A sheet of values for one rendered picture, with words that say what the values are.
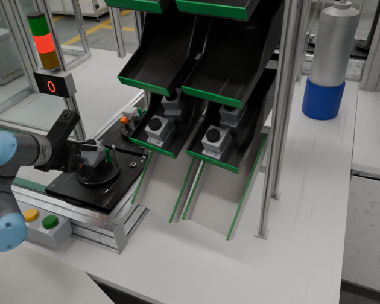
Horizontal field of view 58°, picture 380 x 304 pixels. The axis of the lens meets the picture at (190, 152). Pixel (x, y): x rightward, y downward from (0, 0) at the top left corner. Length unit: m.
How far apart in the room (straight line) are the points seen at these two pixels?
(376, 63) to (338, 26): 0.46
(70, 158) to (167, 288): 0.42
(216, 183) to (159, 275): 0.29
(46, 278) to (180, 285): 0.37
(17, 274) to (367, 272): 1.42
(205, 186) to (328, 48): 0.79
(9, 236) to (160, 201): 0.38
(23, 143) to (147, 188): 0.34
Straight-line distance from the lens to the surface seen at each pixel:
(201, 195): 0.90
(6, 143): 0.80
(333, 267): 1.03
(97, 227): 0.98
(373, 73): 1.85
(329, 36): 1.44
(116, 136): 1.28
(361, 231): 1.62
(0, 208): 0.76
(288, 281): 0.98
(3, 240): 0.75
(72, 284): 1.02
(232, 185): 0.87
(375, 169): 1.39
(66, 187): 1.11
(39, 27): 1.11
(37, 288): 1.05
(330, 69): 1.48
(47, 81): 1.18
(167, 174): 0.93
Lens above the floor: 1.68
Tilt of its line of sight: 38 degrees down
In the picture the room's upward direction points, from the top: 3 degrees counter-clockwise
